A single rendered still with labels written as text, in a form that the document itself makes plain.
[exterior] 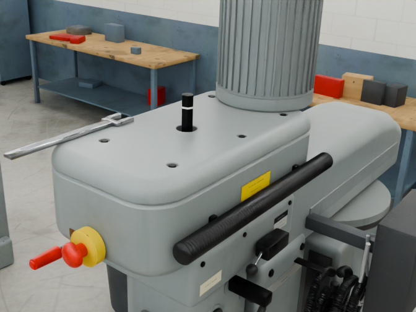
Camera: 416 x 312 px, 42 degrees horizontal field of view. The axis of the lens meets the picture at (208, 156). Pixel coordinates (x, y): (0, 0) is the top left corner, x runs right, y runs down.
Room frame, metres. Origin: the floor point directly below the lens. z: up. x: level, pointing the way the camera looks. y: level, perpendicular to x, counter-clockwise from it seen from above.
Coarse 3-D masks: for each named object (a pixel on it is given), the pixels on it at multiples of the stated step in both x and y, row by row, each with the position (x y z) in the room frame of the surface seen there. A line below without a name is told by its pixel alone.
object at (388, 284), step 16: (400, 208) 0.93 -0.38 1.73; (384, 224) 0.87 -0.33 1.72; (400, 224) 0.87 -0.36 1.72; (384, 240) 0.86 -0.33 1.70; (400, 240) 0.84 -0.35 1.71; (384, 256) 0.86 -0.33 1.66; (400, 256) 0.84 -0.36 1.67; (384, 272) 0.85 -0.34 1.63; (400, 272) 0.84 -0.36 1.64; (368, 288) 0.87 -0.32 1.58; (384, 288) 0.85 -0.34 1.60; (400, 288) 0.83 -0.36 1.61; (368, 304) 0.86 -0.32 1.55; (384, 304) 0.85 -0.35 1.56; (400, 304) 0.83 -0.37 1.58
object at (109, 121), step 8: (104, 120) 0.89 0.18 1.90; (112, 120) 0.89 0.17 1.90; (120, 120) 0.89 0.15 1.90; (128, 120) 0.90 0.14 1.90; (80, 128) 0.85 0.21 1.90; (88, 128) 0.85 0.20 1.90; (96, 128) 0.85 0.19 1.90; (104, 128) 0.87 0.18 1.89; (56, 136) 0.80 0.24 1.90; (64, 136) 0.81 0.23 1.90; (72, 136) 0.81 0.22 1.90; (80, 136) 0.82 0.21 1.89; (32, 144) 0.77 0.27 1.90; (40, 144) 0.77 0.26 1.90; (48, 144) 0.77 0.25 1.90; (56, 144) 0.78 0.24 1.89; (8, 152) 0.73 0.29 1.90; (16, 152) 0.73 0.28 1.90; (24, 152) 0.74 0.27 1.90; (32, 152) 0.75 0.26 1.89
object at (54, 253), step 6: (54, 246) 0.77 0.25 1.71; (60, 246) 0.78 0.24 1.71; (48, 252) 0.76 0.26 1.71; (54, 252) 0.76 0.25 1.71; (60, 252) 0.77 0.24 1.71; (36, 258) 0.74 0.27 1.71; (42, 258) 0.74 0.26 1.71; (48, 258) 0.75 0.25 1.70; (54, 258) 0.76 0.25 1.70; (60, 258) 0.77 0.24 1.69; (30, 264) 0.73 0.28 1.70; (36, 264) 0.73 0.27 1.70; (42, 264) 0.74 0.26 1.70
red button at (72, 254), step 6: (66, 246) 0.67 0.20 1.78; (72, 246) 0.67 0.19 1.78; (78, 246) 0.68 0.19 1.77; (84, 246) 0.69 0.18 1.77; (66, 252) 0.67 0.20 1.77; (72, 252) 0.67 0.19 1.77; (78, 252) 0.67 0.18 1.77; (84, 252) 0.68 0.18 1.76; (66, 258) 0.67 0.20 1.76; (72, 258) 0.66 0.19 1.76; (78, 258) 0.66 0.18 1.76; (72, 264) 0.66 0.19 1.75; (78, 264) 0.66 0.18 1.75
